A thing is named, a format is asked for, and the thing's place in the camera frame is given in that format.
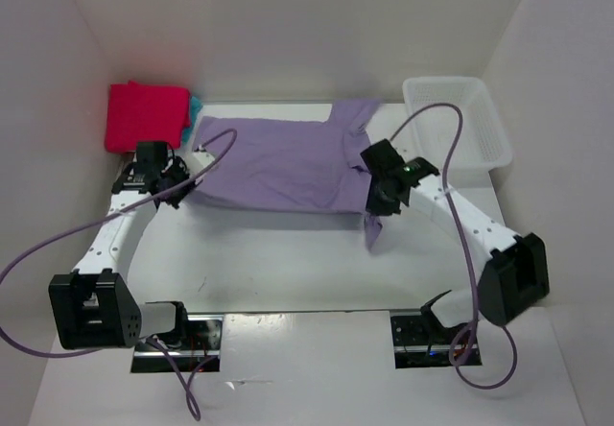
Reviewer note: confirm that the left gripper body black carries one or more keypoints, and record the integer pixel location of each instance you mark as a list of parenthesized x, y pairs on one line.
[(175, 171)]

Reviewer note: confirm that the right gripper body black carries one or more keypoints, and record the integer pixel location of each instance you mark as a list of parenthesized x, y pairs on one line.
[(377, 200)]

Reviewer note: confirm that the magenta t shirt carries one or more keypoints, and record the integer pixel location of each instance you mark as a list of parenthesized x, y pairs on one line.
[(139, 112)]

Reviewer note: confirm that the cyan t shirt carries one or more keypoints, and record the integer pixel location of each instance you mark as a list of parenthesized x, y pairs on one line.
[(195, 106)]

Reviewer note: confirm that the lavender t shirt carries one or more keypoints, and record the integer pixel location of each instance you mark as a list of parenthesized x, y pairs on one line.
[(292, 166)]

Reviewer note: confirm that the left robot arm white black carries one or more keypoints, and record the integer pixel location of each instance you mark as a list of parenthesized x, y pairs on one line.
[(93, 306)]

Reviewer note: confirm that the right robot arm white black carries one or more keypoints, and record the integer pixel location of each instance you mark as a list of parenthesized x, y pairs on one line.
[(510, 270)]

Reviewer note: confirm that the white plastic basket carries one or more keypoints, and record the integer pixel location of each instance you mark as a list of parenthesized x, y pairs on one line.
[(469, 113)]

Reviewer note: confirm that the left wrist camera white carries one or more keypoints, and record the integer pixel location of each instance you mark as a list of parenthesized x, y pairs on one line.
[(199, 162)]

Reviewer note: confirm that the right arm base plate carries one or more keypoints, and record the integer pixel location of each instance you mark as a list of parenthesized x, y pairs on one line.
[(419, 342)]

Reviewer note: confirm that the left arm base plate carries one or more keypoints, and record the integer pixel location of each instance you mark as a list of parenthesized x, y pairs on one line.
[(198, 348)]

